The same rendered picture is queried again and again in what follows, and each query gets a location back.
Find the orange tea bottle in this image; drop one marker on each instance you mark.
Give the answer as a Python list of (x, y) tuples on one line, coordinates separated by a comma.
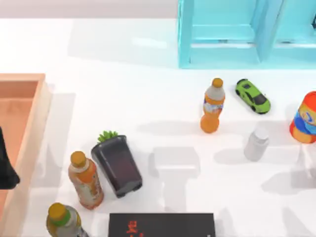
[(86, 181)]

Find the salmon-coloured shallow box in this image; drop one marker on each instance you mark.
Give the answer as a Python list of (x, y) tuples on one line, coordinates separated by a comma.
[(17, 108)]

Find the orange and blue cup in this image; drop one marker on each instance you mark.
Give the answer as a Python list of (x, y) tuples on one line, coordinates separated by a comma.
[(304, 121)]

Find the light blue rack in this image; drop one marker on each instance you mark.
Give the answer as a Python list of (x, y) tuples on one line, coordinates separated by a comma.
[(222, 53)]

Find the green toy car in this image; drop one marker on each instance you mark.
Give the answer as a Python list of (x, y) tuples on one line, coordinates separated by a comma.
[(252, 96)]

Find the yellow-capped green-banded bottle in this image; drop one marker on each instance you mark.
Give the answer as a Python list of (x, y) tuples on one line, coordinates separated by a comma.
[(63, 222)]

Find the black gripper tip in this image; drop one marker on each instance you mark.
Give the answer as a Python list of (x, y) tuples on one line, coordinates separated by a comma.
[(6, 170)]

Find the black pot with green plant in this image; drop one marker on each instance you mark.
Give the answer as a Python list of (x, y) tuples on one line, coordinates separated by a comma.
[(118, 165)]

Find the white plastic bottle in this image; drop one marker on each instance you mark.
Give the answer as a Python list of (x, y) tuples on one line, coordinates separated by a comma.
[(256, 145)]

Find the black book with red print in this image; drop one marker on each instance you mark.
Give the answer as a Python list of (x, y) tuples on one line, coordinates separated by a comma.
[(160, 225)]

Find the orange soda bottle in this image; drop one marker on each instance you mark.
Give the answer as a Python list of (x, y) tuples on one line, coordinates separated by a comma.
[(212, 108)]

